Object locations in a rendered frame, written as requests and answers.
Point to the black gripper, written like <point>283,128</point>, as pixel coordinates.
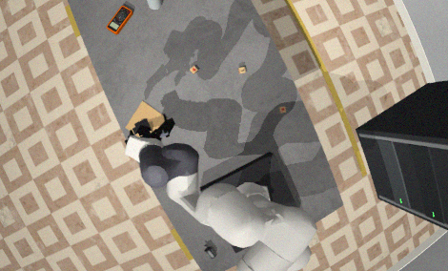
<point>159,133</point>

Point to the white bottle with blue cap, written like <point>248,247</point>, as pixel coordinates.
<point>154,4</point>

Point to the orange mat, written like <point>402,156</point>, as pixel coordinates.
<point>145,111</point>

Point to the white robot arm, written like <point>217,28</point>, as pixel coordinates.
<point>277,240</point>

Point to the orange multimeter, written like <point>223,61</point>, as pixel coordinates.
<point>119,20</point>

